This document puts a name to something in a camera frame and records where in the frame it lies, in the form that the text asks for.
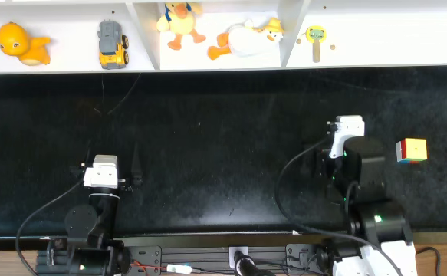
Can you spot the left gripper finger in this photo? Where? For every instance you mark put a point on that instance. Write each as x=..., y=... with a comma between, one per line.
x=136, y=168

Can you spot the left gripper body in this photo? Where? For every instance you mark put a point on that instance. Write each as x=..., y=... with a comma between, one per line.
x=124, y=184

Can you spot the grey and yellow toy truck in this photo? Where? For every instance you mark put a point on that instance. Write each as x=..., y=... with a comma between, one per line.
x=112, y=44

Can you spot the green rattle drum toy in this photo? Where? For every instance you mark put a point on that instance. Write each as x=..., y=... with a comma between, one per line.
x=316, y=36

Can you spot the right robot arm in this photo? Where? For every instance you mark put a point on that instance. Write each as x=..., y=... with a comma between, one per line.
x=369, y=184

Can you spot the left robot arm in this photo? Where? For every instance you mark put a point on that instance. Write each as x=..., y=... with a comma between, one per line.
x=81, y=224

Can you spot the yellow plush duck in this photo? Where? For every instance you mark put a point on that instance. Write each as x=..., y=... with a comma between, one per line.
x=181, y=25

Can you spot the white plush duck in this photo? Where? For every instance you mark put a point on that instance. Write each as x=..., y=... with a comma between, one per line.
x=250, y=40

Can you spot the orange dinosaur toy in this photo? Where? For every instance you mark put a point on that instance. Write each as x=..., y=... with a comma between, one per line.
x=16, y=42

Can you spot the white shelf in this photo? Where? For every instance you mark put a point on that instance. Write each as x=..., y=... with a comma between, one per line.
x=380, y=38

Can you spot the many-coloured puzzle cube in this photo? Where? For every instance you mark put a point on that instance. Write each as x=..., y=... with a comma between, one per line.
x=413, y=150

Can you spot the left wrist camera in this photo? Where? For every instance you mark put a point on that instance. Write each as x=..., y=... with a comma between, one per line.
x=101, y=172

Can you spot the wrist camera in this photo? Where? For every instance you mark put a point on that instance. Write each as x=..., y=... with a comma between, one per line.
x=101, y=172
x=346, y=128

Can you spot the mounting rail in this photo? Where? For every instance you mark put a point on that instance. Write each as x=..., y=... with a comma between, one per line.
x=208, y=256

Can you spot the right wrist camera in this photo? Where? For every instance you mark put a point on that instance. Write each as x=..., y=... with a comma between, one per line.
x=346, y=128

